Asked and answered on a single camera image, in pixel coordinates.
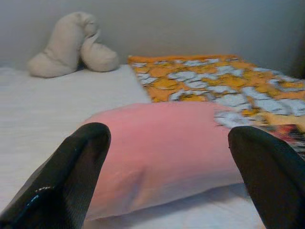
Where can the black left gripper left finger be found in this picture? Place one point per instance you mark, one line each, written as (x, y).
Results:
(62, 181)

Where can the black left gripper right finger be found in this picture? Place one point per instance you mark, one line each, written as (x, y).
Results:
(274, 181)

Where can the pink sheep print pillow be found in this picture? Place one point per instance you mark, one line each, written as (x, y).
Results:
(155, 143)

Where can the yellow cartoon print blanket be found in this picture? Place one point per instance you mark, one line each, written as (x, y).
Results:
(214, 78)

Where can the white quilted mattress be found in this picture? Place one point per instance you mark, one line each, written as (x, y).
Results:
(59, 100)

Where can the beige plush toy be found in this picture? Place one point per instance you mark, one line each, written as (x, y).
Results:
(62, 47)

